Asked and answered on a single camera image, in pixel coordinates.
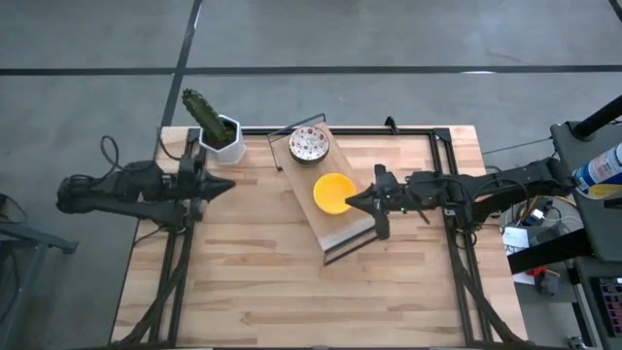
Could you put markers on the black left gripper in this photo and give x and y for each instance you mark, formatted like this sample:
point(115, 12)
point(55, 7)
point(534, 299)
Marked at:
point(192, 187)

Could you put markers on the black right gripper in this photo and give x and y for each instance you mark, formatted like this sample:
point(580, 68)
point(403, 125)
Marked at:
point(398, 194)

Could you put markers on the yellow plastic bowl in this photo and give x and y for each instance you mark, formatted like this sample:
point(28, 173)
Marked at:
point(333, 193)

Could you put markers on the white patterned plate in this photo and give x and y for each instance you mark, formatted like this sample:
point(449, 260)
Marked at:
point(309, 142)

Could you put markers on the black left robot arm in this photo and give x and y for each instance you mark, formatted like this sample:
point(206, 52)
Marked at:
point(126, 187)

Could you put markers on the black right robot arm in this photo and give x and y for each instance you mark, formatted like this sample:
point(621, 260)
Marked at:
point(486, 187)

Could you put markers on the white hexagonal plant pot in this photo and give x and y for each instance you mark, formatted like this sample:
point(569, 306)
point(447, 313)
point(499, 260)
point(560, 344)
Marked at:
point(228, 148)

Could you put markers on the tall green cactus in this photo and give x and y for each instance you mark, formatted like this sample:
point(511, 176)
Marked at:
point(206, 114)

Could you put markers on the small black clamp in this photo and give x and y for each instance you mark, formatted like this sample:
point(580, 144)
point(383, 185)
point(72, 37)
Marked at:
point(391, 124)

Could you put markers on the white paper sheet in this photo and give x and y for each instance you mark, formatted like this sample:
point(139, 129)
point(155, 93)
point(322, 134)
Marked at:
point(515, 238)

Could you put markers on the grey metal stand legs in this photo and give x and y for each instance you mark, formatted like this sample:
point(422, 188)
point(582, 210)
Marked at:
point(48, 241)

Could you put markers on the black beam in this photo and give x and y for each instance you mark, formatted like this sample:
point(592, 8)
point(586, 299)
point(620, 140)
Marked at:
point(549, 250)

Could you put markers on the grey equipment stand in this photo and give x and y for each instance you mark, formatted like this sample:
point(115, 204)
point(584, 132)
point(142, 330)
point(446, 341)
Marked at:
point(602, 228)

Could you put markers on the white blue spray bottle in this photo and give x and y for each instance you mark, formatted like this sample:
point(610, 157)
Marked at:
point(602, 167)

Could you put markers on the black stand pole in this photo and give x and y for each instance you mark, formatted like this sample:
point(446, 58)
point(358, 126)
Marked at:
point(600, 116)

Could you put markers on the device with coloured keys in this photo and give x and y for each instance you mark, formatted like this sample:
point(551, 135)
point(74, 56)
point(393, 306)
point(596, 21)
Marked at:
point(613, 301)

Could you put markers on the wooden riser black metal frame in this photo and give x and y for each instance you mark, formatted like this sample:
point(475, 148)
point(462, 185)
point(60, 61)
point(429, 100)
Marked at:
point(335, 228)

